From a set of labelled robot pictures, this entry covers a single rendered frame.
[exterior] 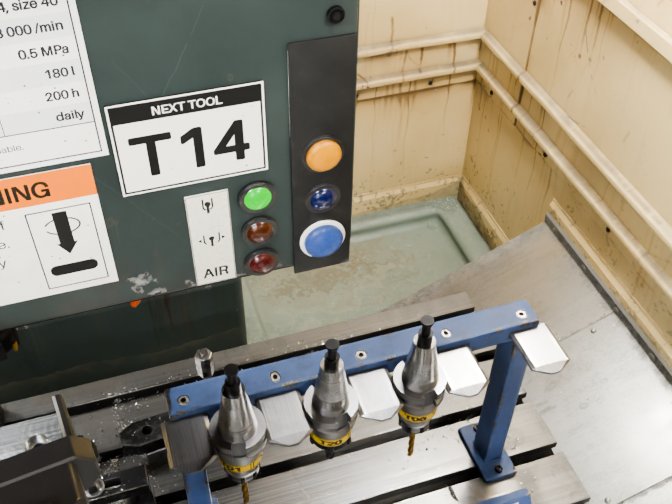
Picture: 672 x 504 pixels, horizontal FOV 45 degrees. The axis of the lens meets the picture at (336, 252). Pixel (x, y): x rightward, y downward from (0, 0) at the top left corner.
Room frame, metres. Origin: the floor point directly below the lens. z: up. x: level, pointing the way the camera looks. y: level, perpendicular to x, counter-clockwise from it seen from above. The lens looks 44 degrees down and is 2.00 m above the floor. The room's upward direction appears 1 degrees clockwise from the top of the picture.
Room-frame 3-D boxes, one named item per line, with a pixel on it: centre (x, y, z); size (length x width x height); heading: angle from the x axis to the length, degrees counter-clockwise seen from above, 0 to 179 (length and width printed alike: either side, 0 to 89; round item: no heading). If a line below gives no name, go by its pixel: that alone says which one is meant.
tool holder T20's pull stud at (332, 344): (0.56, 0.00, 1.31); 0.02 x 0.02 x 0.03
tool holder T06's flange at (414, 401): (0.59, -0.10, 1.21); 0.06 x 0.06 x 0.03
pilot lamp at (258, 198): (0.44, 0.06, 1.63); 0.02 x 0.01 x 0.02; 109
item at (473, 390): (0.61, -0.15, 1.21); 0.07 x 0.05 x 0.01; 19
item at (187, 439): (0.50, 0.16, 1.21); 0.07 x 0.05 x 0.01; 19
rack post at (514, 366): (0.70, -0.24, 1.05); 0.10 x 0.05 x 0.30; 19
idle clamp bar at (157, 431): (0.72, 0.19, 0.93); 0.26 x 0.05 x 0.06; 114
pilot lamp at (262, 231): (0.44, 0.06, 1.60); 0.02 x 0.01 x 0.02; 109
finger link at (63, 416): (0.42, 0.23, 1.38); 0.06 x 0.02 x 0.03; 27
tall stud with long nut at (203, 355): (0.78, 0.20, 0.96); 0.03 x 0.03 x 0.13
